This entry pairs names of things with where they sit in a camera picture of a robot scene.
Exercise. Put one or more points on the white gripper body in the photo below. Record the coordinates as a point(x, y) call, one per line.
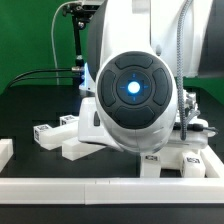
point(96, 127)

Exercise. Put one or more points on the white chair side frame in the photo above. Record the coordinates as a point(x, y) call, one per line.
point(65, 136)

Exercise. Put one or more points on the white chair seat block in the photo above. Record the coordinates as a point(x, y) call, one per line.
point(178, 155)

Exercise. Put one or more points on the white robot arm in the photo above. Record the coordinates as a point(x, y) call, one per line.
point(139, 53)

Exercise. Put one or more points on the white border fence frame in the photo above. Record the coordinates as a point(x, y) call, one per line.
point(209, 189)

